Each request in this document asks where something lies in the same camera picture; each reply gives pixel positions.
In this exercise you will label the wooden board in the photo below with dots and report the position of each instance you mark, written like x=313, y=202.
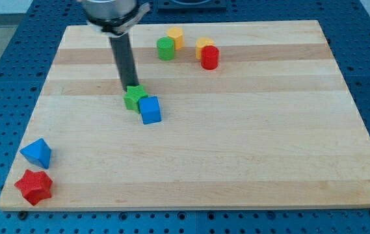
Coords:
x=274, y=126

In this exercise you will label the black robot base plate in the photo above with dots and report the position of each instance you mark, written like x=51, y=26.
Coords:
x=176, y=5

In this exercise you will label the blue cube block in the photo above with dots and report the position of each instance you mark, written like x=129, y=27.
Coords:
x=150, y=110

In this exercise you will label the red cylinder block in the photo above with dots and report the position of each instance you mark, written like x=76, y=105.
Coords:
x=209, y=57

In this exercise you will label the green cylinder block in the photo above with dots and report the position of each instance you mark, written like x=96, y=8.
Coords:
x=165, y=48

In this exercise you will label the green star block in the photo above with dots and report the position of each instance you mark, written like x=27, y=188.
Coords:
x=132, y=97

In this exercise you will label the yellow half-hidden cylinder block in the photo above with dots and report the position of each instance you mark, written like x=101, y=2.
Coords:
x=200, y=44

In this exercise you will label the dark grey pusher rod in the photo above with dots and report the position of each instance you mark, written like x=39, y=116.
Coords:
x=125, y=62

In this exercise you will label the blue triangular prism block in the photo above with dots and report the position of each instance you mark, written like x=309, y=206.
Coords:
x=37, y=153

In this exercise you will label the red star block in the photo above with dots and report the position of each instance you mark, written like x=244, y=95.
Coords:
x=34, y=186

